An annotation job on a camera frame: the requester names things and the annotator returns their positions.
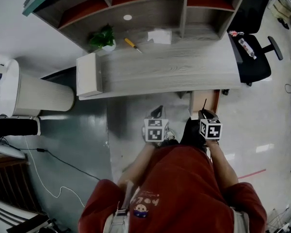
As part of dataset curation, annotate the person's black trouser leg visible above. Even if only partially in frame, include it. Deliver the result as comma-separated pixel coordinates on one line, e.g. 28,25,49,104
179,117,208,152

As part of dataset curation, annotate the person's right forearm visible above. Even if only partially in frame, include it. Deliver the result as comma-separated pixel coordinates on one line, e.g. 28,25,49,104
206,139,239,194

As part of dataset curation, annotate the black jacket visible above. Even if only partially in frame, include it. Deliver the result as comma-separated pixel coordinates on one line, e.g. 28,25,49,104
0,118,39,140

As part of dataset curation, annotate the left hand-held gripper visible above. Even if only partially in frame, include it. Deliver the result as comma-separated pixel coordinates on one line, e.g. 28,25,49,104
143,105,170,143

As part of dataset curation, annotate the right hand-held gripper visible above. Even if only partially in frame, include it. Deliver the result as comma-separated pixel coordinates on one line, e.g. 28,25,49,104
198,110,223,140

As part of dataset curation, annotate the white curved counter table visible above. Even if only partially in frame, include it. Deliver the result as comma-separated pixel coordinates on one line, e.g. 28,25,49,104
0,59,75,120

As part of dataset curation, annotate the person's white left shoe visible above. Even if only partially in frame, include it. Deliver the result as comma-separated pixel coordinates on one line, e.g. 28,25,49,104
163,127,177,141

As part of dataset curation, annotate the white and grey chair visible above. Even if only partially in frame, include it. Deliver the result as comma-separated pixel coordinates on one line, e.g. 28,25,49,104
0,144,26,159

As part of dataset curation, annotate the wooden desk drawer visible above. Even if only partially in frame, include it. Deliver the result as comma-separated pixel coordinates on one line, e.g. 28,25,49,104
189,89,221,120

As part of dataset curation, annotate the person's left forearm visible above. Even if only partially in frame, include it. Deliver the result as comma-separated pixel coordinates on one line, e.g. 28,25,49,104
117,142,159,189

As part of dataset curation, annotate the clear plastic bottle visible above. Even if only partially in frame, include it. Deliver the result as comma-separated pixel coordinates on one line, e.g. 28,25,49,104
238,38,257,60

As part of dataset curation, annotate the dark wooden slatted bench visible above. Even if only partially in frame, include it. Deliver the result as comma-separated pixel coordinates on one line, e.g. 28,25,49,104
0,154,47,213

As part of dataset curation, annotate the white flat box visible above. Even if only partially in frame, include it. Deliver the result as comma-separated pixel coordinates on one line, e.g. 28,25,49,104
76,52,103,98

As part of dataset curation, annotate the white cable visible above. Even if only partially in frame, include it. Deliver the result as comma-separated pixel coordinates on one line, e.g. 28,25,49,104
24,136,85,207

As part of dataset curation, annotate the yellow handled screwdriver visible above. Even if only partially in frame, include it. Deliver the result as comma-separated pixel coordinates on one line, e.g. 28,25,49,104
124,38,143,54

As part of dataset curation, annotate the person's red shirt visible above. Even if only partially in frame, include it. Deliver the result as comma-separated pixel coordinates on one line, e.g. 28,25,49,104
79,144,267,233

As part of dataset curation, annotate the grey wooden shelf hutch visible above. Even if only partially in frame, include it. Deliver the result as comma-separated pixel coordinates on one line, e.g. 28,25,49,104
31,0,250,54

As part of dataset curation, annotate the grey bag strap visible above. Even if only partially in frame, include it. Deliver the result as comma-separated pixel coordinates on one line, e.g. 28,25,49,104
104,181,140,233

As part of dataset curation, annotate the black power cable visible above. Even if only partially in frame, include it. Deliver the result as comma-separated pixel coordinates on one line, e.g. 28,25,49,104
21,148,102,182

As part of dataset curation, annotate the black office chair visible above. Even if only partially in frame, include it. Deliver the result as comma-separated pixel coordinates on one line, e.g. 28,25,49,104
226,0,284,87

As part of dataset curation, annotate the green potted plant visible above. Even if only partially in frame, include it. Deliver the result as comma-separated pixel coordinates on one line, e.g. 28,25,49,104
89,24,116,52

